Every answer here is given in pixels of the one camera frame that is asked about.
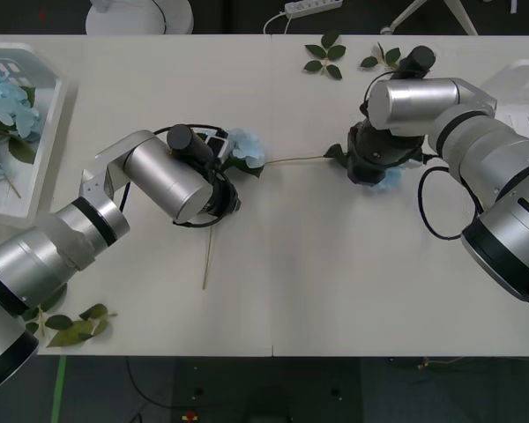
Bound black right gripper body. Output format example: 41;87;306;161
346;151;397;187

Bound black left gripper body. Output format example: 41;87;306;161
205;174;242;218

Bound dark robot base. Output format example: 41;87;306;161
171;357;363;423

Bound shallow white box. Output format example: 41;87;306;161
0;42;68;218
482;59;529;137

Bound white stand legs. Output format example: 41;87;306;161
378;0;481;36

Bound light green leaf cluster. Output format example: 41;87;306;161
46;302;118;349

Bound white power strip with cable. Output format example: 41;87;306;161
263;0;343;35

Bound white round pedestal base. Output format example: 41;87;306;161
85;0;195;36

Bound black floor cable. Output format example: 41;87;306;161
124;356;177;411

